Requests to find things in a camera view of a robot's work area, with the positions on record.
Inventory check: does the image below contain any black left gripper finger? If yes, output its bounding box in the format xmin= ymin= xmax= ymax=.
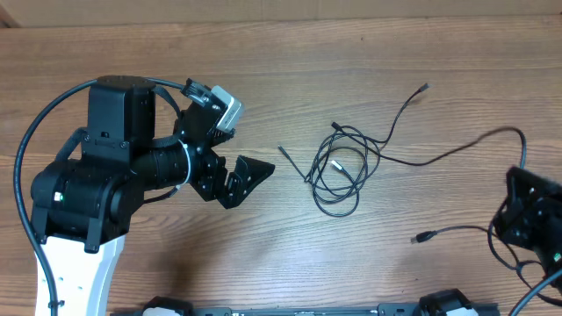
xmin=211 ymin=129 xmax=235 ymax=146
xmin=218 ymin=155 xmax=275 ymax=209

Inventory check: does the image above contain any black usb cable two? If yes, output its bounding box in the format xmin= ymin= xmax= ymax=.
xmin=277 ymin=83 xmax=432 ymax=219

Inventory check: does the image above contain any black usb cable one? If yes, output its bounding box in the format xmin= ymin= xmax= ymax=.
xmin=371 ymin=126 xmax=528 ymax=245

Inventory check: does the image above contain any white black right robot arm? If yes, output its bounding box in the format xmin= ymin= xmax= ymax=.
xmin=493 ymin=167 xmax=561 ymax=276

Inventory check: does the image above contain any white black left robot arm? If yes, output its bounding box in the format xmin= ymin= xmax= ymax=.
xmin=21 ymin=75 xmax=275 ymax=315

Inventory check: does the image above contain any brown cardboard backboard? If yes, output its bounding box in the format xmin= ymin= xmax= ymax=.
xmin=1 ymin=0 xmax=561 ymax=27

